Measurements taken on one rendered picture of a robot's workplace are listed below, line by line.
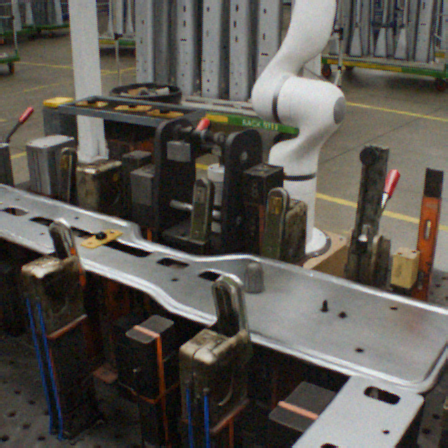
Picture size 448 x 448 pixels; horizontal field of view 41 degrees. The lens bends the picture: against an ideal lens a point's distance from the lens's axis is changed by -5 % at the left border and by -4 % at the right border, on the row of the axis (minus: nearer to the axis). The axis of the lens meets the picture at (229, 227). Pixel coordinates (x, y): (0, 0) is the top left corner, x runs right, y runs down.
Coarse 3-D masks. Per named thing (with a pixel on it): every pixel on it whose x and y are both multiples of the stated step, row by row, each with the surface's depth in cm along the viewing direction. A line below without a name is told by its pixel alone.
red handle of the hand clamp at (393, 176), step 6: (390, 174) 105; (396, 174) 105; (390, 180) 104; (396, 180) 105; (390, 186) 104; (384, 192) 103; (390, 192) 103; (384, 198) 103; (390, 198) 104; (384, 204) 102; (366, 228) 100; (366, 234) 100; (360, 240) 100; (366, 240) 99
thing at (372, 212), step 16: (368, 144) 96; (368, 160) 93; (384, 160) 95; (368, 176) 98; (384, 176) 96; (368, 192) 98; (368, 208) 99; (368, 224) 99; (352, 240) 100; (368, 240) 99
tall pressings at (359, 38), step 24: (360, 0) 804; (384, 0) 806; (408, 0) 787; (432, 0) 766; (360, 24) 827; (408, 24) 808; (432, 24) 779; (336, 48) 839; (360, 48) 823; (384, 48) 824; (408, 48) 814; (432, 48) 808
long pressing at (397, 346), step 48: (0, 192) 142; (48, 240) 116; (144, 240) 115; (144, 288) 100; (192, 288) 99; (288, 288) 98; (336, 288) 98; (288, 336) 86; (336, 336) 85; (384, 336) 85; (432, 336) 84; (432, 384) 75
